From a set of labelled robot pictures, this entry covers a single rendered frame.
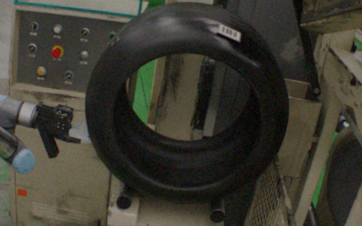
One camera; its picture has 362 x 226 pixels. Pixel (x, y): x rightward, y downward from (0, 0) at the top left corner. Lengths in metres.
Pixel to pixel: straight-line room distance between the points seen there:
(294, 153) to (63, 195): 1.15
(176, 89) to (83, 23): 0.57
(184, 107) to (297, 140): 0.41
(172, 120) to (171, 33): 0.54
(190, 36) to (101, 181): 1.18
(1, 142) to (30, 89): 0.80
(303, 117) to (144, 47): 0.66
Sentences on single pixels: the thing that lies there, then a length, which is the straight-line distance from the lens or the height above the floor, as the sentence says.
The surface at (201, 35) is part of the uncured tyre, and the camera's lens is 1.25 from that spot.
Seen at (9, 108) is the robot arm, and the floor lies 1.10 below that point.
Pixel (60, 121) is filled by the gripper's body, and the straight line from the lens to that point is 1.47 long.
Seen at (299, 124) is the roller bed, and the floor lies 1.11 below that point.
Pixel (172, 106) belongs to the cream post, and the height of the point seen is 1.07.
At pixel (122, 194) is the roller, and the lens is 1.46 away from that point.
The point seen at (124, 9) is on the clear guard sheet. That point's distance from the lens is 1.99.
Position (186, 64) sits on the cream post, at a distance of 1.65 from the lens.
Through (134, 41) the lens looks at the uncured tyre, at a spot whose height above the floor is 1.38.
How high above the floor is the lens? 1.74
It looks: 24 degrees down
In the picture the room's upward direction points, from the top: 10 degrees clockwise
